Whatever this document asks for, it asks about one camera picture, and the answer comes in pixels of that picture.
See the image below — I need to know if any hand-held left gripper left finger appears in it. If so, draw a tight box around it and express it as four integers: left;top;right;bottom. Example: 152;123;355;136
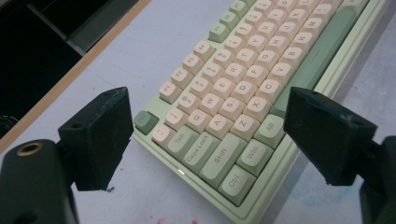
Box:
57;86;134;192

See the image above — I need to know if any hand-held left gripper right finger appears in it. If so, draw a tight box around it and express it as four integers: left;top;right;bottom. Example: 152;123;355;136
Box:
282;86;378;187

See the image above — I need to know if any green and cream keyboard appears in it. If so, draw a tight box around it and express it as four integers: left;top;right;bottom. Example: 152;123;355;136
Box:
132;0;394;224

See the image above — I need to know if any black cable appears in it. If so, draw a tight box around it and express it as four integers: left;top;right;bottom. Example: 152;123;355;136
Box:
0;115;15;138

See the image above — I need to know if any dark metal frame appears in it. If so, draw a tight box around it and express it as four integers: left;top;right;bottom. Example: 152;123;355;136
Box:
0;0;140;58

